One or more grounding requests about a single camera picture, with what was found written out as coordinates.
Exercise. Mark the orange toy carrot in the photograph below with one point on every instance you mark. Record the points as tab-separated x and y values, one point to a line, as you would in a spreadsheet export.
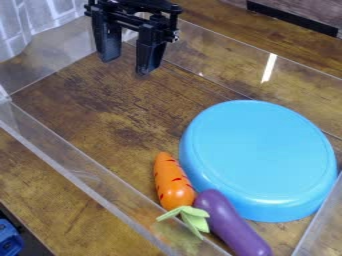
177	195

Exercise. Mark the blue object at corner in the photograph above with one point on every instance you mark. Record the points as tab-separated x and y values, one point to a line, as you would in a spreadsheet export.
11	241

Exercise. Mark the white curtain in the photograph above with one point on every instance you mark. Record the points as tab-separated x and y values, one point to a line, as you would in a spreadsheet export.
29	17

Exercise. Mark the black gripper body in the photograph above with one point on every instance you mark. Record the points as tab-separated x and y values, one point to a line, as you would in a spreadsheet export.
133	13

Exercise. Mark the blue round plate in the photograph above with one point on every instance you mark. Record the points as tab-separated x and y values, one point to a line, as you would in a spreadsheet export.
265	156

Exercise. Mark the dark baseboard strip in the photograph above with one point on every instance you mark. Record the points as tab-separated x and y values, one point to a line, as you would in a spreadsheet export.
293	19

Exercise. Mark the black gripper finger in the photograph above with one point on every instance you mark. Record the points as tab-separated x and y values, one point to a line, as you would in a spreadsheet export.
150	52
108	34

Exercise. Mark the purple toy eggplant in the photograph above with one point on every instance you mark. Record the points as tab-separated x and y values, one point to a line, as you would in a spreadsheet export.
229	226

